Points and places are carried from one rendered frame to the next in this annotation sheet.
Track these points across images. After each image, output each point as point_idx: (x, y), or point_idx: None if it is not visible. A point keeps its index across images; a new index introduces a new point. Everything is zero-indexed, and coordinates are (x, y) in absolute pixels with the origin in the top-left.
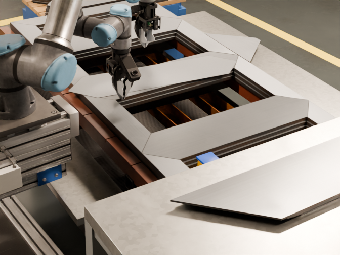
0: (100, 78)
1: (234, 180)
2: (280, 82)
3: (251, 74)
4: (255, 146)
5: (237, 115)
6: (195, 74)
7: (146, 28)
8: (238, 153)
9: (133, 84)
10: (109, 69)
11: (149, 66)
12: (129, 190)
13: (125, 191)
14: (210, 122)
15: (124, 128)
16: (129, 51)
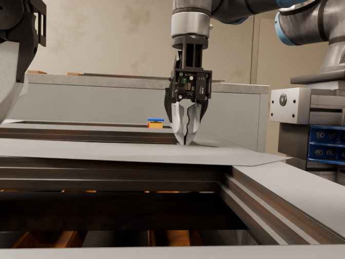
0: (204, 159)
1: None
2: None
3: None
4: (153, 79)
5: (66, 128)
6: None
7: (43, 32)
8: (167, 80)
9: (141, 148)
10: (208, 89)
11: (43, 156)
12: (242, 84)
13: (245, 84)
14: (104, 129)
15: (209, 136)
16: (178, 49)
